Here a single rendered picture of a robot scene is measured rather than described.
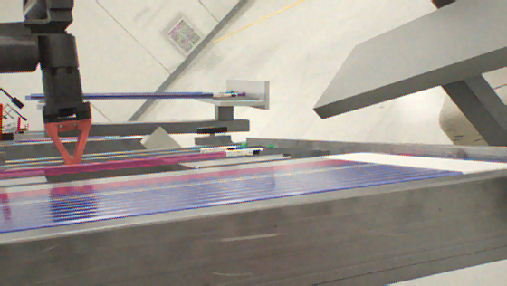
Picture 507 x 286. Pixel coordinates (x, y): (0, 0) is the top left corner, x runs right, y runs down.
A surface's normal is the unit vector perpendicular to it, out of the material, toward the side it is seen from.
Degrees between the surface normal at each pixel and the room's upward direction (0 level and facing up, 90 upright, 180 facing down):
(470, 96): 90
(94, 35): 90
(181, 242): 90
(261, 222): 90
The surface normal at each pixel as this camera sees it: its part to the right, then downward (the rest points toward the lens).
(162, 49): 0.39, 0.03
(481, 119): -0.52, 0.73
